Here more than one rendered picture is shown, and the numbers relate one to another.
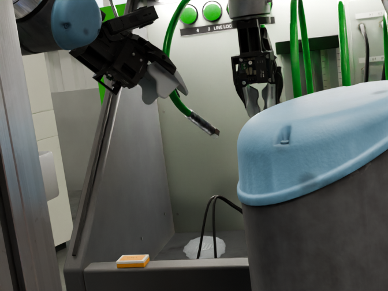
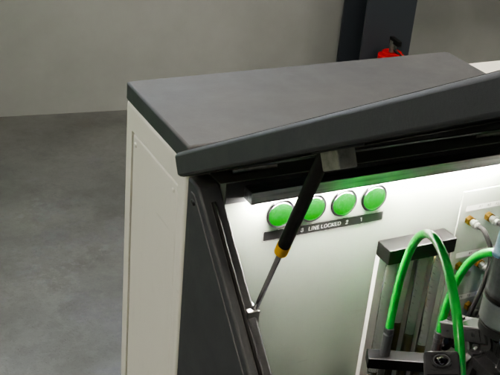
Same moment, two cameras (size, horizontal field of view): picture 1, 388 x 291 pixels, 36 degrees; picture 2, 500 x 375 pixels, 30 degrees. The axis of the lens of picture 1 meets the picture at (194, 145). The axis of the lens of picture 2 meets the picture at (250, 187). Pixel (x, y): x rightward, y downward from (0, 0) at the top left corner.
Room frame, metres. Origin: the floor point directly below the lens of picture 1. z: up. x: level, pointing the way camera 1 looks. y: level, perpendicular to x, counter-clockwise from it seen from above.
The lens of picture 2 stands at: (0.58, 0.93, 2.10)
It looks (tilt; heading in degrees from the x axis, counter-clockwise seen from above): 27 degrees down; 316
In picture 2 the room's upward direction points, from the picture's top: 5 degrees clockwise
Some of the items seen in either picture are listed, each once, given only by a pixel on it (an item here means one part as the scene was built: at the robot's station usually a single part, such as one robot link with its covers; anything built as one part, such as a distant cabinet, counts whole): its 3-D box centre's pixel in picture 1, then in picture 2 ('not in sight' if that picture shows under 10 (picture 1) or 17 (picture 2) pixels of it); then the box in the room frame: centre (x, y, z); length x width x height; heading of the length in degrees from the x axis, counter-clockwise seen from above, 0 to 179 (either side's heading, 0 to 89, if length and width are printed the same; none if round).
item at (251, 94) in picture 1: (252, 109); not in sight; (1.12, -0.12, 1.18); 0.06 x 0.03 x 0.09; 165
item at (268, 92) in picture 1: (268, 108); not in sight; (1.11, -0.15, 1.18); 0.06 x 0.03 x 0.09; 165
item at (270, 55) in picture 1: (253, 52); (498, 358); (1.11, -0.13, 1.28); 0.09 x 0.08 x 0.12; 165
